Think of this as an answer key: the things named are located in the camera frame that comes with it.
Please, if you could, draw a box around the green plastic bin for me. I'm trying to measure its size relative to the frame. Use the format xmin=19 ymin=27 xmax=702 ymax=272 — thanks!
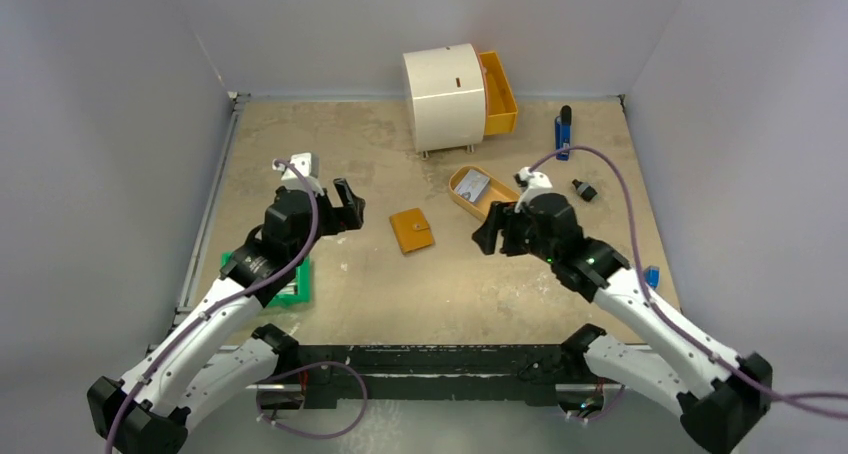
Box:
xmin=209 ymin=248 xmax=312 ymax=307

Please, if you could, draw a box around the orange open drawer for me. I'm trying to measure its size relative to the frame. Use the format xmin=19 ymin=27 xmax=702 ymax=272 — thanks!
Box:
xmin=478 ymin=51 xmax=518 ymax=137

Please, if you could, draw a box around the orange oval tray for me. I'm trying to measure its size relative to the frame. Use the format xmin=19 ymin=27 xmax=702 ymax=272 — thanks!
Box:
xmin=448 ymin=165 xmax=519 ymax=221

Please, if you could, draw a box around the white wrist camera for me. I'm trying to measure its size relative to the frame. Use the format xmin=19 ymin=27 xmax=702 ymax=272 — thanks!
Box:
xmin=514 ymin=167 xmax=553 ymax=213
xmin=272 ymin=152 xmax=325 ymax=197

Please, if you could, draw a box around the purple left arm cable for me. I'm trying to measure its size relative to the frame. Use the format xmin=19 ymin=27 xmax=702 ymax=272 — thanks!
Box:
xmin=102 ymin=159 xmax=321 ymax=454

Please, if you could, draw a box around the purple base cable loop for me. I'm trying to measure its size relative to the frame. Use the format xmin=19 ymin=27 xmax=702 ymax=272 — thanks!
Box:
xmin=255 ymin=361 xmax=369 ymax=441

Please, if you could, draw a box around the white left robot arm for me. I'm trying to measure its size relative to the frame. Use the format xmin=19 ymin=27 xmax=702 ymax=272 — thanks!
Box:
xmin=87 ymin=177 xmax=365 ymax=453

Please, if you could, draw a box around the small blue eraser block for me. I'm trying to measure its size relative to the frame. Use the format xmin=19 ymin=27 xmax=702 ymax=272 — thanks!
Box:
xmin=643 ymin=265 xmax=660 ymax=290

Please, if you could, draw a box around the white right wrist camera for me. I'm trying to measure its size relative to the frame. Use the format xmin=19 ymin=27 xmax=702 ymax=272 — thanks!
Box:
xmin=514 ymin=167 xmax=553 ymax=213

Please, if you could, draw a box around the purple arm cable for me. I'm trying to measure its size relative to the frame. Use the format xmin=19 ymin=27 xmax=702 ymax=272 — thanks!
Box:
xmin=527 ymin=145 xmax=848 ymax=421
xmin=102 ymin=159 xmax=321 ymax=454

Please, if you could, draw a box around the blue black marker pen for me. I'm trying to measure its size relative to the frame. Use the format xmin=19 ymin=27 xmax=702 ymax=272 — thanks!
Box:
xmin=554 ymin=105 xmax=572 ymax=161

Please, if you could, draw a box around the small black knob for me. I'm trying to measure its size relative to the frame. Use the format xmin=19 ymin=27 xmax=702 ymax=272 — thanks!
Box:
xmin=572 ymin=179 xmax=597 ymax=202

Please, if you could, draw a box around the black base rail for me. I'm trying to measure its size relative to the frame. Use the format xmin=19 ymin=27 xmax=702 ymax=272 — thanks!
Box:
xmin=257 ymin=344 xmax=621 ymax=415

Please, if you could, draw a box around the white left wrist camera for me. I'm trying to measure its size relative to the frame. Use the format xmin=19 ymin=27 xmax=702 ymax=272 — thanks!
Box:
xmin=272 ymin=152 xmax=325 ymax=197

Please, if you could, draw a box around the silver VIP credit card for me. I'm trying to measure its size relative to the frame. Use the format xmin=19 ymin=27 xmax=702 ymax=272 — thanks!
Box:
xmin=454 ymin=169 xmax=491 ymax=204

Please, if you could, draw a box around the orange leather card holder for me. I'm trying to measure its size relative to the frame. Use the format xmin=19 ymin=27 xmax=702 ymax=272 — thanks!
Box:
xmin=389 ymin=208 xmax=435 ymax=255

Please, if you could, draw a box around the white round drawer cabinet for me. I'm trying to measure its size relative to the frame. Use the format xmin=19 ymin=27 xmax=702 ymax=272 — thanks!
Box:
xmin=403 ymin=43 xmax=487 ymax=159

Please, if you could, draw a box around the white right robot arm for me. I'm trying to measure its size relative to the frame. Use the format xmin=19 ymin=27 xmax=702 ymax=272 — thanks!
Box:
xmin=472 ymin=193 xmax=773 ymax=453

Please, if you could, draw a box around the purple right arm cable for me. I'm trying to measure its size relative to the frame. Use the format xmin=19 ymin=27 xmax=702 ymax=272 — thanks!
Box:
xmin=527 ymin=145 xmax=848 ymax=421

